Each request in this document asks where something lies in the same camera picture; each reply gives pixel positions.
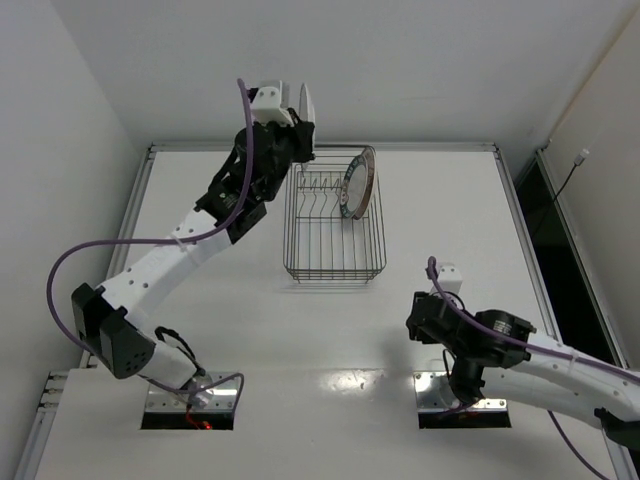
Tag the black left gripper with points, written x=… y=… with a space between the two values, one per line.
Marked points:
x=303 y=138

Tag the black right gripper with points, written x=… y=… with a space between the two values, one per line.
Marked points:
x=422 y=317

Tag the clear glass plate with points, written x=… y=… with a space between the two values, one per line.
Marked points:
x=306 y=106

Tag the orange sunburst white plate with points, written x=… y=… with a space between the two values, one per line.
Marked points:
x=369 y=155

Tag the green rimmed white plate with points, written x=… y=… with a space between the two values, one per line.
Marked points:
x=352 y=188

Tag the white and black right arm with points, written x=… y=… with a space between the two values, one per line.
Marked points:
x=499 y=355

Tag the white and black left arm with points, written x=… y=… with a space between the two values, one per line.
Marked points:
x=111 y=318

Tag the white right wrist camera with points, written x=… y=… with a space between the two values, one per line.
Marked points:
x=449 y=277

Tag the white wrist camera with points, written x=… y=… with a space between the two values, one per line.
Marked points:
x=449 y=277
x=269 y=102

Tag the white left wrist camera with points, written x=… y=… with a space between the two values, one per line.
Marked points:
x=269 y=102

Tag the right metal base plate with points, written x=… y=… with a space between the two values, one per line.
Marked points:
x=434 y=396

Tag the metal base plate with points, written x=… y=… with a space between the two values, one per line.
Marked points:
x=434 y=396
x=208 y=392

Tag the grey wire dish rack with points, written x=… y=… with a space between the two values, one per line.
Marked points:
x=320 y=246

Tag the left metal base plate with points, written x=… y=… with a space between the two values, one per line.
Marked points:
x=208 y=392

